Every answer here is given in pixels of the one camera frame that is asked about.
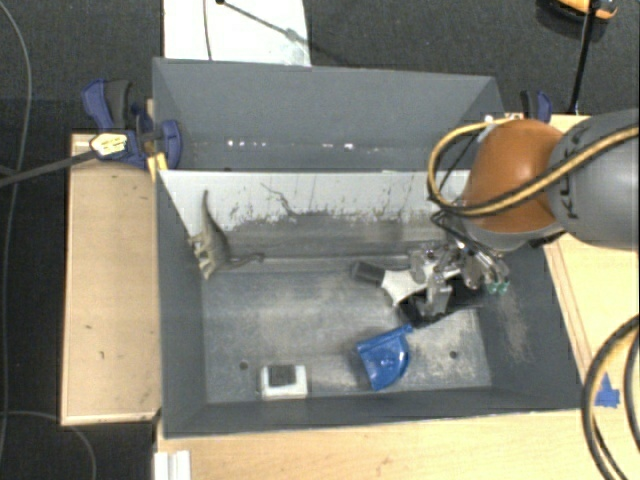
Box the blue quarter-round plastic piece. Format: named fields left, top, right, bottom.
left=355, top=322, right=415, bottom=393

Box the pale wood board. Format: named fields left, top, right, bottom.
left=59, top=132, right=164, bottom=427

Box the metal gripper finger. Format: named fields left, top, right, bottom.
left=434, top=272, right=454, bottom=317
left=417, top=276, right=436, bottom=322

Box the grey metal bin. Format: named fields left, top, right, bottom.
left=151, top=56, right=584, bottom=439

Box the white square box dark centre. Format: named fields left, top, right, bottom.
left=256, top=363, right=309, bottom=401

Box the black cylinder on white bracket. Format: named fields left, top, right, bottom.
left=349, top=260, right=432, bottom=310

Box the grey-green toy dinosaur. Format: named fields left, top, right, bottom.
left=186, top=189, right=266, bottom=281

